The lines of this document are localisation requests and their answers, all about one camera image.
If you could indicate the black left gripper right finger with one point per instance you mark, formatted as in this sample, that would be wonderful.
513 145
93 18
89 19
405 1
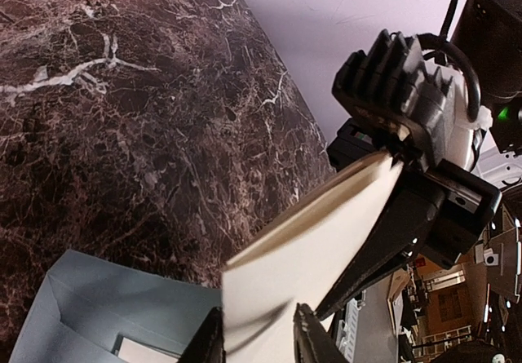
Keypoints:
312 344

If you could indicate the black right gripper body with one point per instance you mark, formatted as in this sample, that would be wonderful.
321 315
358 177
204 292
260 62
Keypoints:
445 209

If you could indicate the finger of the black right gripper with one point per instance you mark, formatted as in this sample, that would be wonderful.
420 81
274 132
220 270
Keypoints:
399 234

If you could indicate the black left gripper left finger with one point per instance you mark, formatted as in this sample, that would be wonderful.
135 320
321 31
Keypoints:
206 345

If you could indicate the spare gray paper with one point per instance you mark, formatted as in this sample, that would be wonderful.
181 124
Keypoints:
298 257

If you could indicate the light blue paper envelope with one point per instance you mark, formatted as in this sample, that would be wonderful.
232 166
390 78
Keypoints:
85 305

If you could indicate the beige lined letter paper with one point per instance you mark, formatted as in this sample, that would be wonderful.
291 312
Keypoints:
133 352

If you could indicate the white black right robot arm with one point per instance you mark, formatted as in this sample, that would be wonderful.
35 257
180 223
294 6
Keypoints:
488 32

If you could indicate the white slotted cable duct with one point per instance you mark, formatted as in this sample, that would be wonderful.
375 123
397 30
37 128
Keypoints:
344 329

